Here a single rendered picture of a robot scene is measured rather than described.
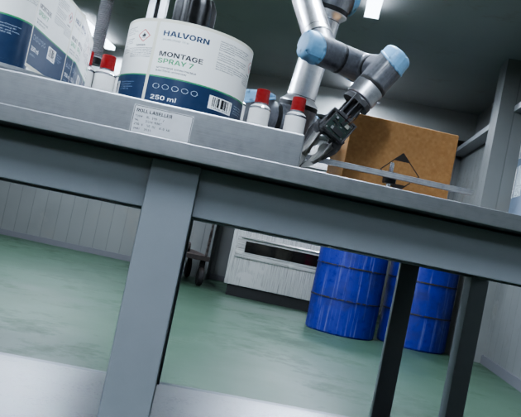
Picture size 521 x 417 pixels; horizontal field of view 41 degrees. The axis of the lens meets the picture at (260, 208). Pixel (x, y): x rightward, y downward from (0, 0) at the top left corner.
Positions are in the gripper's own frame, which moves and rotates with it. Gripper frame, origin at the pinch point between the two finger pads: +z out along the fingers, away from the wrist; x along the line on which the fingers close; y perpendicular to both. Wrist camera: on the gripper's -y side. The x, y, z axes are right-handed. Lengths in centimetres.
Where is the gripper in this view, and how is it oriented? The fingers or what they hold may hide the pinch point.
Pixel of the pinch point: (302, 163)
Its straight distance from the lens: 168.3
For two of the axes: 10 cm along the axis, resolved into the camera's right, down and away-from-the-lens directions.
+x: 7.4, 6.7, 0.6
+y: 0.9, -0.2, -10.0
